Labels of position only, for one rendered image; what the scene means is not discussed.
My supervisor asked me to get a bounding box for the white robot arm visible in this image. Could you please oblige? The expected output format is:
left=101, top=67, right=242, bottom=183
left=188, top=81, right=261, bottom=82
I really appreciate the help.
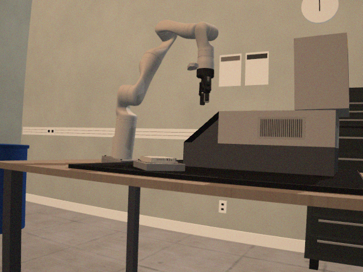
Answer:
left=111, top=20, right=218, bottom=160

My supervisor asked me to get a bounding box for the grey benchtop machine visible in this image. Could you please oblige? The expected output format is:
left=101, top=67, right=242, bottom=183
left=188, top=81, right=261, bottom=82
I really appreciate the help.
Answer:
left=183, top=32, right=349, bottom=177

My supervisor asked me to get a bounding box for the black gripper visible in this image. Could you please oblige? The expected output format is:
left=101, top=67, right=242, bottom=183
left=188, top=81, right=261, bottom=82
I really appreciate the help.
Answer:
left=196, top=68, right=214, bottom=105

